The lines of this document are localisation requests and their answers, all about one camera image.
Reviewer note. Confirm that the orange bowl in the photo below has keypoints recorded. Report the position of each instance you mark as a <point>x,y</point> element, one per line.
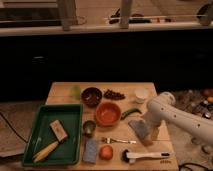
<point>107,114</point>

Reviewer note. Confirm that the white handled dish brush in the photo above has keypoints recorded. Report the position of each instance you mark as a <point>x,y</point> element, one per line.
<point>131,157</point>

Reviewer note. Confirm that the wooden table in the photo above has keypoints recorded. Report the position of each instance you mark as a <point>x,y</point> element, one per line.
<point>60,93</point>

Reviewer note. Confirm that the light green leaf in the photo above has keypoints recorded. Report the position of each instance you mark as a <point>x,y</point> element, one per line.
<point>76,92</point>

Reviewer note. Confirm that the white cup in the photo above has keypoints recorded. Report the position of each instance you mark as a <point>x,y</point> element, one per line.
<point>141,95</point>

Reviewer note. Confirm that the yellow corn cob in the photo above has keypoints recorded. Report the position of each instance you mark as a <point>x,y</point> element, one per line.
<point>45,152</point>

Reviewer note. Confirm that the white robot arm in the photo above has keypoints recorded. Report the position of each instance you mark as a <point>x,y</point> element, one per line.
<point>162,108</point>

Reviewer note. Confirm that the grey triangular towel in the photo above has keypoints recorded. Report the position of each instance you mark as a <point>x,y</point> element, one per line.
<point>141,131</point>

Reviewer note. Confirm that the orange fruit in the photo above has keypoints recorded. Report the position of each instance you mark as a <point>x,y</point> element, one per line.
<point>106,152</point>

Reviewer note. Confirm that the grey sponge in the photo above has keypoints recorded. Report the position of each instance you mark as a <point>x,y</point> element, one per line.
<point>90,151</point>

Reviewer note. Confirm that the wooden block brush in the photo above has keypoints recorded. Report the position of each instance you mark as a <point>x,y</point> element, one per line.
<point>58,130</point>

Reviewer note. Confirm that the silver fork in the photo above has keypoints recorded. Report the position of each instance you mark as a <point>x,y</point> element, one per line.
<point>111,140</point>

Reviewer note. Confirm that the green chili pepper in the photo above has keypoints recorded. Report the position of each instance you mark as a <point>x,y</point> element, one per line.
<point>129,112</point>

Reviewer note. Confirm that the green plastic tray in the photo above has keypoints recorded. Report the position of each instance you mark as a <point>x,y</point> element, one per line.
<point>41,135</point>

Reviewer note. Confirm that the small metal cup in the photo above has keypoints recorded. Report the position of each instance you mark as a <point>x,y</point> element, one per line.
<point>89,128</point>

